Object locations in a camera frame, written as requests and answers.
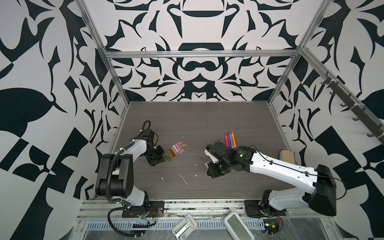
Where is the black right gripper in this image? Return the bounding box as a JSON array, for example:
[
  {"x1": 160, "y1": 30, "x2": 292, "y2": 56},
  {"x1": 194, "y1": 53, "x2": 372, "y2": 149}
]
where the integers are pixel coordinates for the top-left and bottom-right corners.
[{"x1": 203, "y1": 159, "x2": 233, "y2": 178}]

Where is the pink highlighter pen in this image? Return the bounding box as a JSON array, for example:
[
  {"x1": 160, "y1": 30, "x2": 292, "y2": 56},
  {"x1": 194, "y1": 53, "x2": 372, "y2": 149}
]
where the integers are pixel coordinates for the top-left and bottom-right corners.
[{"x1": 225, "y1": 133, "x2": 230, "y2": 147}]

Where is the purple highlighter pen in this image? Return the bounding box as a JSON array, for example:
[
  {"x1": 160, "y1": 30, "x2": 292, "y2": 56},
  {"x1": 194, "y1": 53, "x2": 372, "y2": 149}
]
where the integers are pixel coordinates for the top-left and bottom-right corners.
[{"x1": 226, "y1": 133, "x2": 232, "y2": 148}]

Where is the orange highlighter pen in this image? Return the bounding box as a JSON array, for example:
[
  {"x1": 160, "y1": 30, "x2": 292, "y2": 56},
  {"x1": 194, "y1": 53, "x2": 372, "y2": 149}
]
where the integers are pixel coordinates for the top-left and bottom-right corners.
[{"x1": 231, "y1": 132, "x2": 237, "y2": 148}]

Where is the blue highlighter pen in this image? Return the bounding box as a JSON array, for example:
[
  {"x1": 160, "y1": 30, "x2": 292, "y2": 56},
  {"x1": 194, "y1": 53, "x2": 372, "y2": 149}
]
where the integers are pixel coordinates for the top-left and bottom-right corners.
[{"x1": 228, "y1": 132, "x2": 234, "y2": 148}]

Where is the green cap pink marker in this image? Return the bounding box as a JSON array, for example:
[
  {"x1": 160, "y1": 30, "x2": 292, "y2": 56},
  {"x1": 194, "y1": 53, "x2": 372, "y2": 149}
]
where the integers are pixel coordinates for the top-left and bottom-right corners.
[{"x1": 201, "y1": 157, "x2": 209, "y2": 169}]

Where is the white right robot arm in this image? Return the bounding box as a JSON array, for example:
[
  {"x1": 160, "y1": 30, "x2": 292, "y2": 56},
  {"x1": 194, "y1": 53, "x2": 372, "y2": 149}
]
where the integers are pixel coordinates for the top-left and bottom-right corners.
[{"x1": 205, "y1": 142, "x2": 337, "y2": 218}]

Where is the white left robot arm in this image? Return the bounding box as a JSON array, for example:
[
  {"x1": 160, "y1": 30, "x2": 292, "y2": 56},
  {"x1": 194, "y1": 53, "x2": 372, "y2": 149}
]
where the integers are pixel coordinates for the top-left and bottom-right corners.
[{"x1": 95, "y1": 129, "x2": 165, "y2": 207}]

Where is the white handheld device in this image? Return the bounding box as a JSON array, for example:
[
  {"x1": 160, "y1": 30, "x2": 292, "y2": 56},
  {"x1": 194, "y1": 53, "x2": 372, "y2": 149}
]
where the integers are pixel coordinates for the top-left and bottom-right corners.
[{"x1": 172, "y1": 214, "x2": 198, "y2": 240}]

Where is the grey screen device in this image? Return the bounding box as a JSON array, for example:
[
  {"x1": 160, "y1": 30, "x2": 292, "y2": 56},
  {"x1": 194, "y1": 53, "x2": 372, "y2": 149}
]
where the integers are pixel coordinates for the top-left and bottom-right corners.
[{"x1": 224, "y1": 211, "x2": 255, "y2": 240}]

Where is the beige sponge block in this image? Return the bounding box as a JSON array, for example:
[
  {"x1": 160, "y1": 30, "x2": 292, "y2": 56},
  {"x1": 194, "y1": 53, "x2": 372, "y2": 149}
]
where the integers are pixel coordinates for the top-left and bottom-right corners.
[{"x1": 279, "y1": 150, "x2": 296, "y2": 165}]

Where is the small circuit board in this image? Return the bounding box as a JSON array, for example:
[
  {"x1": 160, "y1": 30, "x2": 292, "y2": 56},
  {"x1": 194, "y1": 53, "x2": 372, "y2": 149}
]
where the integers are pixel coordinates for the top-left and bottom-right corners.
[{"x1": 263, "y1": 216, "x2": 284, "y2": 236}]

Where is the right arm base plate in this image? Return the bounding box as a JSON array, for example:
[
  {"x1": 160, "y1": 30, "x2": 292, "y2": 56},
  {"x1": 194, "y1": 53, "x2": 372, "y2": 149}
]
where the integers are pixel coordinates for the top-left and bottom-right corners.
[{"x1": 244, "y1": 200, "x2": 286, "y2": 218}]

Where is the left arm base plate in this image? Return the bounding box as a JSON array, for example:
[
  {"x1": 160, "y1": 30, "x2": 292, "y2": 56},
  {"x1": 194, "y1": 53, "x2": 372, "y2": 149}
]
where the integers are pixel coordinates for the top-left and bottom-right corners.
[{"x1": 122, "y1": 201, "x2": 165, "y2": 218}]

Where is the black corrugated cable conduit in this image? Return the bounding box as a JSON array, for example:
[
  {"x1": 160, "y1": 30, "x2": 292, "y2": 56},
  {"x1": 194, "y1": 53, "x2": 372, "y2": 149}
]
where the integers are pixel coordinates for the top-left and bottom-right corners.
[{"x1": 104, "y1": 120, "x2": 152, "y2": 238}]

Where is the black wall hook rail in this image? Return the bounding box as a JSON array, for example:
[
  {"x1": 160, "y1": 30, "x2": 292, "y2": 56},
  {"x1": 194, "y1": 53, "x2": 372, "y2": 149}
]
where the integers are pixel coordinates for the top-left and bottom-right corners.
[{"x1": 322, "y1": 73, "x2": 384, "y2": 145}]

